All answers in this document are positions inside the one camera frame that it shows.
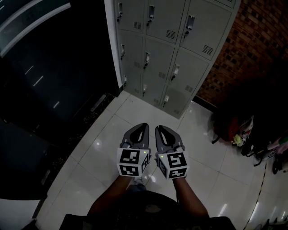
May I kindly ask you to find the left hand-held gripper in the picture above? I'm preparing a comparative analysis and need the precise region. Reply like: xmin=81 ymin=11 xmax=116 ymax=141
xmin=116 ymin=123 xmax=151 ymax=178

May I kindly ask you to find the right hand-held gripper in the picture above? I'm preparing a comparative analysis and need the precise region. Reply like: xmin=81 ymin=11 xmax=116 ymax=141
xmin=154 ymin=125 xmax=189 ymax=180

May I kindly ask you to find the grey metal locker door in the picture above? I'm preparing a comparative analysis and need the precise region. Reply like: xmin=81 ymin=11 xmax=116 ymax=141
xmin=142 ymin=37 xmax=176 ymax=85

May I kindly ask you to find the grey metal locker cabinet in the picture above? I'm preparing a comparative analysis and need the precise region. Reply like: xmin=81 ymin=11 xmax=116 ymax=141
xmin=113 ymin=0 xmax=241 ymax=119

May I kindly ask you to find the person's left forearm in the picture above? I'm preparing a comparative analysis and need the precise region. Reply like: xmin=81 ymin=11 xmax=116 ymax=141
xmin=88 ymin=174 xmax=135 ymax=217

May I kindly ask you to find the person's right forearm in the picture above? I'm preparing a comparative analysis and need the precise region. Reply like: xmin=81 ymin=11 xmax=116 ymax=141
xmin=172 ymin=177 xmax=210 ymax=218

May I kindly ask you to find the person's shoe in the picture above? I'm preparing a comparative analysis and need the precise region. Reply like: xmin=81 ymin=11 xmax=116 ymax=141
xmin=132 ymin=176 xmax=146 ymax=186

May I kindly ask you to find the metal door floor lock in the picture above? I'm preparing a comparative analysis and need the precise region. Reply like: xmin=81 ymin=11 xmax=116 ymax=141
xmin=41 ymin=169 xmax=51 ymax=185
xmin=90 ymin=94 xmax=107 ymax=112

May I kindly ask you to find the red bag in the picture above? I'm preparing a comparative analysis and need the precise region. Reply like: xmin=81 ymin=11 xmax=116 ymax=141
xmin=225 ymin=116 xmax=239 ymax=142

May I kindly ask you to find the white printed bag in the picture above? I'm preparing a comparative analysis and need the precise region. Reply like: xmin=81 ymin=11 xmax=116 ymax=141
xmin=238 ymin=115 xmax=255 ymax=146

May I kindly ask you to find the person's dark shirt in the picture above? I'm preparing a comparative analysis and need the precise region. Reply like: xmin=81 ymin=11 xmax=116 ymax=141
xmin=59 ymin=190 xmax=237 ymax=230

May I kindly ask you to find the black bag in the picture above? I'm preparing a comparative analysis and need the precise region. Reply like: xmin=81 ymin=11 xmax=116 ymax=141
xmin=241 ymin=139 xmax=270 ymax=167

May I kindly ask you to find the dark glass door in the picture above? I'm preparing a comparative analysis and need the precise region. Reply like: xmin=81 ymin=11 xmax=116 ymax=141
xmin=0 ymin=0 xmax=113 ymax=200

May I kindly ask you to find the striped floor strip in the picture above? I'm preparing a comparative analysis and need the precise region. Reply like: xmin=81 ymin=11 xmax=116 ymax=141
xmin=245 ymin=163 xmax=269 ymax=228

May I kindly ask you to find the pink item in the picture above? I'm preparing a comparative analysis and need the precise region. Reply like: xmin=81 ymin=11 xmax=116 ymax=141
xmin=267 ymin=136 xmax=288 ymax=156

